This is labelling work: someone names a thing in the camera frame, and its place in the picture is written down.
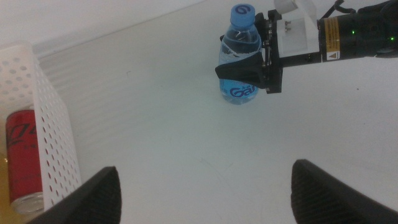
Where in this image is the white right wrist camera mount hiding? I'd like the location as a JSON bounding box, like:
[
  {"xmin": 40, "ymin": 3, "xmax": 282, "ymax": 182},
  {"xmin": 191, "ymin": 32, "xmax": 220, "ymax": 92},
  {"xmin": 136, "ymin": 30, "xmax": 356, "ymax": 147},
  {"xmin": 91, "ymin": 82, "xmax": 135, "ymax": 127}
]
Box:
[{"xmin": 273, "ymin": 0, "xmax": 321, "ymax": 59}]

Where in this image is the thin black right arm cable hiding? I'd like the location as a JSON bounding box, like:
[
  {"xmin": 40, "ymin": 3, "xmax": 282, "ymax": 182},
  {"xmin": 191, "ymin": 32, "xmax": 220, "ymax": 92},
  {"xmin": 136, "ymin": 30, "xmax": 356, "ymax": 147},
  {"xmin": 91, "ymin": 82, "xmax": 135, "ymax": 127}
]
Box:
[{"xmin": 322, "ymin": 0, "xmax": 357, "ymax": 18}]

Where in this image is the clear water bottle blue cap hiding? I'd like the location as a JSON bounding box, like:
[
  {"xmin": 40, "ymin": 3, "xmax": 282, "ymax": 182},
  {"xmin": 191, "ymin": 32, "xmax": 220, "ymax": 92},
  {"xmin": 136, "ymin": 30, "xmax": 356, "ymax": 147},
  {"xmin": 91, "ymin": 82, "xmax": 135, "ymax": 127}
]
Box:
[{"xmin": 218, "ymin": 3, "xmax": 262, "ymax": 105}]

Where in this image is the red cola can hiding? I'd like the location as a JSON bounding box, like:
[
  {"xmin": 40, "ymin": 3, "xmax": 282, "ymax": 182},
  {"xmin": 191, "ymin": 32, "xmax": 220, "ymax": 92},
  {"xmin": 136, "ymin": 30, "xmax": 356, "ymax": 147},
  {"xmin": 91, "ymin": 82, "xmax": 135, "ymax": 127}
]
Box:
[{"xmin": 5, "ymin": 109, "xmax": 44, "ymax": 215}]

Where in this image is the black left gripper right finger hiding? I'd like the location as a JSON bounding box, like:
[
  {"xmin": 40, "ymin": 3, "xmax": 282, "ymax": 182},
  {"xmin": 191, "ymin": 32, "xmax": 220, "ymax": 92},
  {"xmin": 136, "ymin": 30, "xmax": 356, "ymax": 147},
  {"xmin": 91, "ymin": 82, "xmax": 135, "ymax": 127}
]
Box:
[{"xmin": 290, "ymin": 159, "xmax": 398, "ymax": 224}]

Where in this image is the yellow tea bottle green label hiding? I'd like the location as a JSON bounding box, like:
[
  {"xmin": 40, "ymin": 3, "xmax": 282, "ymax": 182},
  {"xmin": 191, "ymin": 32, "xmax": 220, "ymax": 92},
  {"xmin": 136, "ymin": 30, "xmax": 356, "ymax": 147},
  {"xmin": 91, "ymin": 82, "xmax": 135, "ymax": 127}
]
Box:
[{"xmin": 0, "ymin": 152, "xmax": 22, "ymax": 224}]

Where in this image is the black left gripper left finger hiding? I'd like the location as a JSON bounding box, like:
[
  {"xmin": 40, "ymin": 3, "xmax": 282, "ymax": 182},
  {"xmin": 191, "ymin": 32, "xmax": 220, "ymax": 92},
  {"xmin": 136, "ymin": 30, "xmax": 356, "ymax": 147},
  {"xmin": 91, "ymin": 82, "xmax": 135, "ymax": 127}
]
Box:
[{"xmin": 26, "ymin": 166, "xmax": 122, "ymax": 224}]

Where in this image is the white perforated plastic basket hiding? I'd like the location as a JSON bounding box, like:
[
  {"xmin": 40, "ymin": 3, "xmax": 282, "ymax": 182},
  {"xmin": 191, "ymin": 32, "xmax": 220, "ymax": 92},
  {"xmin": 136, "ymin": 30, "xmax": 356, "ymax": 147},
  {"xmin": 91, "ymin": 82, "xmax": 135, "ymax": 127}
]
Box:
[{"xmin": 0, "ymin": 43, "xmax": 82, "ymax": 212}]

